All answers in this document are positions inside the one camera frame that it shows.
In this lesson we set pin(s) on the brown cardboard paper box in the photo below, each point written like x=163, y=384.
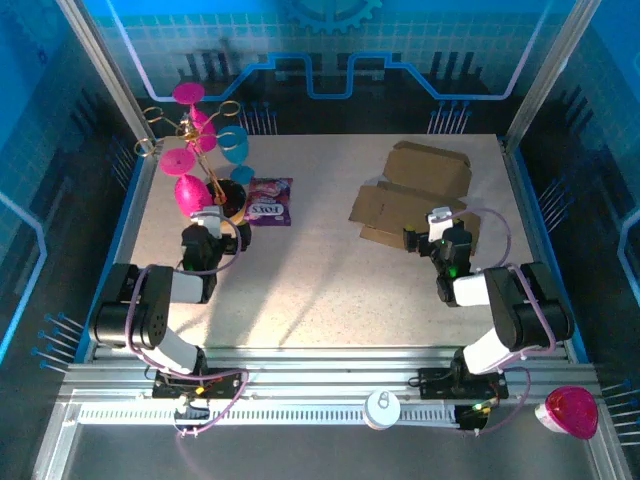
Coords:
x=415, y=200

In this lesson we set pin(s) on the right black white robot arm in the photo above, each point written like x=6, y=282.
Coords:
x=520, y=310

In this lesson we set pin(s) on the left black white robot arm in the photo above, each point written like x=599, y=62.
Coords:
x=150, y=310

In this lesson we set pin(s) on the purple candy bag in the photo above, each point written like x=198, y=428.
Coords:
x=270, y=202

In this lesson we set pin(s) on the pink plastic goblet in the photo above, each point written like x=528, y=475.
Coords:
x=192, y=197
x=189, y=93
x=206, y=142

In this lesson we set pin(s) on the blue plastic goblet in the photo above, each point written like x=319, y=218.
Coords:
x=234, y=145

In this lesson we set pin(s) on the small black circuit board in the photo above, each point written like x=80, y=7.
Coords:
x=475, y=415

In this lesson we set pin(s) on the white pull-tab can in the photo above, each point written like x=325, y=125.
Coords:
x=382, y=410

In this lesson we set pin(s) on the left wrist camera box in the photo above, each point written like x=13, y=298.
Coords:
x=207, y=222

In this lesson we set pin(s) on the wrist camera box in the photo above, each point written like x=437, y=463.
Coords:
x=440, y=222
x=207, y=222

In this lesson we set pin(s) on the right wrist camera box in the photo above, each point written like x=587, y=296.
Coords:
x=440, y=222

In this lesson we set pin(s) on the aluminium table side rail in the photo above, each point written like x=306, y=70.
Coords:
x=517, y=190
x=142, y=180

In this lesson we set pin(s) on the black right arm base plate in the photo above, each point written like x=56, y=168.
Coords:
x=435, y=382

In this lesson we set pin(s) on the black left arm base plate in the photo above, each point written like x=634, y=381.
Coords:
x=225, y=382

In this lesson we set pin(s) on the aluminium mounting rail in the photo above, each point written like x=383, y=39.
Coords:
x=325, y=372

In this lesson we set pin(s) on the aluminium frame post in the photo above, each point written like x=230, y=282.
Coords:
x=112, y=75
x=547, y=75

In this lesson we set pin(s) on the pink glass on rail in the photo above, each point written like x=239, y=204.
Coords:
x=570, y=412

